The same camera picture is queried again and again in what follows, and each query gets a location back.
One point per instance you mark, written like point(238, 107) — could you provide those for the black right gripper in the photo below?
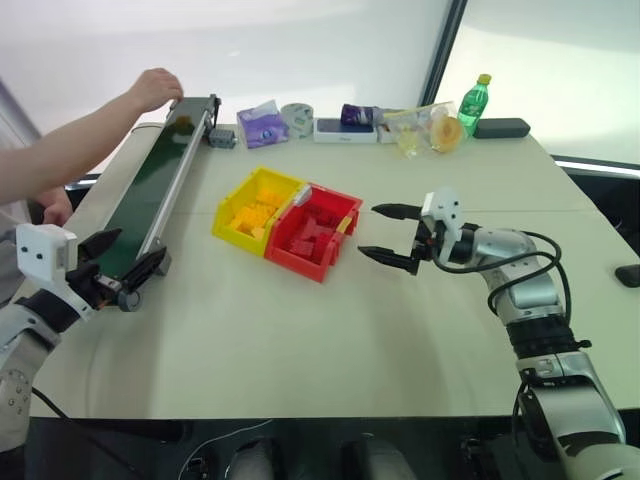
point(427, 245)

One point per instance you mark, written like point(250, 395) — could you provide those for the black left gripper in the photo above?
point(95, 287)

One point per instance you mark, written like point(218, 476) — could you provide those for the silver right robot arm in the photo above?
point(530, 290)

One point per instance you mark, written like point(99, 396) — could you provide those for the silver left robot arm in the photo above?
point(20, 350)

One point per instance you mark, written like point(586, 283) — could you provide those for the person's bare forearm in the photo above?
point(65, 145)

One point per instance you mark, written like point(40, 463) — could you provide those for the person's bare left hand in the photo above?
point(56, 207)

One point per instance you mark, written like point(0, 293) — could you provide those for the person's bare right hand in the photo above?
point(152, 90)

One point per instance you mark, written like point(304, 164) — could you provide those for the red toy brick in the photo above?
point(310, 248)
point(319, 230)

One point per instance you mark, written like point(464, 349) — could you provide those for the red plastic bin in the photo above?
point(320, 260)

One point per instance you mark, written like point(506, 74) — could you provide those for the clear plastic bag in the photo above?
point(415, 132)

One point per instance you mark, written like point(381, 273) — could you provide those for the white flat box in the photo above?
point(345, 131)

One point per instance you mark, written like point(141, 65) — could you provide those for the orange round bun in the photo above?
point(447, 131)

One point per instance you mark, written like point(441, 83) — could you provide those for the purple snack pouch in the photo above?
point(357, 114)

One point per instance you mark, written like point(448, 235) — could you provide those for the yellow plastic bin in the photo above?
point(240, 205)

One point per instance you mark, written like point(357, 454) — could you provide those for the yellow toy brick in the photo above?
point(250, 217)
point(257, 233)

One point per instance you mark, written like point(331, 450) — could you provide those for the black long case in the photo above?
point(501, 128)

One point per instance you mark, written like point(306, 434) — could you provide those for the gray tape roll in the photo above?
point(298, 120)

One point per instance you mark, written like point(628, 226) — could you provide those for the green plastic bottle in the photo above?
point(474, 105)

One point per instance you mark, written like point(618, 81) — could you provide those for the purple tissue pack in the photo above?
point(262, 125)

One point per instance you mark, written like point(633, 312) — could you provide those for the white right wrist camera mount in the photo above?
point(445, 210)

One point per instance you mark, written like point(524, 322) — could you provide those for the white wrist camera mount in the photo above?
point(445, 210)
point(40, 250)

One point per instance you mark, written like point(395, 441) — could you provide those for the green conveyor belt silver frame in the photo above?
point(150, 185)

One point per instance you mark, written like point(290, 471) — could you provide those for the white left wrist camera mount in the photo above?
point(40, 250)

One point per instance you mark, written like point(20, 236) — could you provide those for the black window frame post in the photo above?
point(445, 55)

